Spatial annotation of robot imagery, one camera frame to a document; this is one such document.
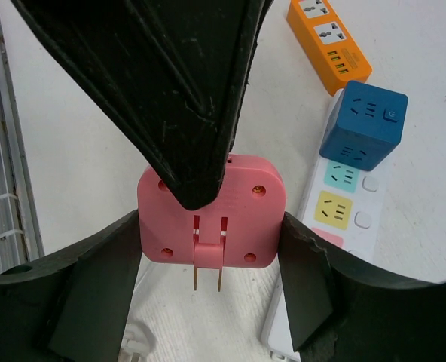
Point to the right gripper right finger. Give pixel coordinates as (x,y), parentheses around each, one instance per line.
(342,308)

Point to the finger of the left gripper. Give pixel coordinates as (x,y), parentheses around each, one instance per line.
(171,76)

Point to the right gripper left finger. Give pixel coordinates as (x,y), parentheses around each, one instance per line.
(72,305)

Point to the white multicolour power strip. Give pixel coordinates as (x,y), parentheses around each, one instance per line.
(342,205)

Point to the pink plug adapter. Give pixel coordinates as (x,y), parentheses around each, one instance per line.
(239,229)

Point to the blue cube socket adapter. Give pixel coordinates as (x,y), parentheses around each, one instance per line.
(364,126)

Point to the orange power strip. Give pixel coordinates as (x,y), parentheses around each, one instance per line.
(331,49)

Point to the aluminium frame rail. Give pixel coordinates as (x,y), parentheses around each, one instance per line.
(20,237)

